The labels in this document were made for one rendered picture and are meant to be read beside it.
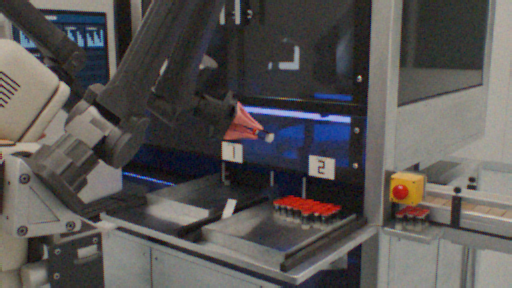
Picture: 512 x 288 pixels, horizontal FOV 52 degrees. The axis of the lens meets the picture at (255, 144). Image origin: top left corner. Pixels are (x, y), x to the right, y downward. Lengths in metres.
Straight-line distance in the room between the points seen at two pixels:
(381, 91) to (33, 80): 0.87
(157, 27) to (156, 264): 1.48
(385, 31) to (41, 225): 0.97
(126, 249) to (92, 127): 1.48
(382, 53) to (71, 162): 0.89
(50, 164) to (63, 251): 0.22
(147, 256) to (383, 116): 1.17
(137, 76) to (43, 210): 0.24
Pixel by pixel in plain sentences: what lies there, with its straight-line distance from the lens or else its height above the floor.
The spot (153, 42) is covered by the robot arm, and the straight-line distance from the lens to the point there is 0.80.
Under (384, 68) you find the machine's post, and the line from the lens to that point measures 1.42.
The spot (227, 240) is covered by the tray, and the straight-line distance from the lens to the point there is 1.32.
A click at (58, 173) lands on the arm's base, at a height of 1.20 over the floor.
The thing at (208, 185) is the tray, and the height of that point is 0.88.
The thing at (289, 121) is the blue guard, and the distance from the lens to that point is 1.58.
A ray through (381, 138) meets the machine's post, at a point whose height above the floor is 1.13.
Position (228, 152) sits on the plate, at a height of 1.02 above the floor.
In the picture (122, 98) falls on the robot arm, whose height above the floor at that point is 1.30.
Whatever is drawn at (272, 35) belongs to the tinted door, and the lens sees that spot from 1.61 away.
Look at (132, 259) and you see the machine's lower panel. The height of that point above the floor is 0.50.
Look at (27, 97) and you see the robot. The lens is 0.93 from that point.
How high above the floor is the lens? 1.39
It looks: 11 degrees down
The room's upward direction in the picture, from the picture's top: straight up
